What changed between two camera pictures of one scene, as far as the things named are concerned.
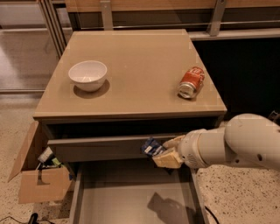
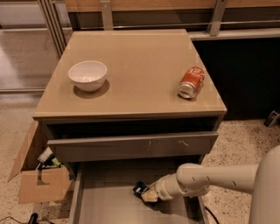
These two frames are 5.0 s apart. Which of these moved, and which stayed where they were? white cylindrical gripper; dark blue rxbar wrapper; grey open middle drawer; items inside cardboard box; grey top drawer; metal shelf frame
Moved: white cylindrical gripper; dark blue rxbar wrapper
Stayed: metal shelf frame; items inside cardboard box; grey open middle drawer; grey top drawer
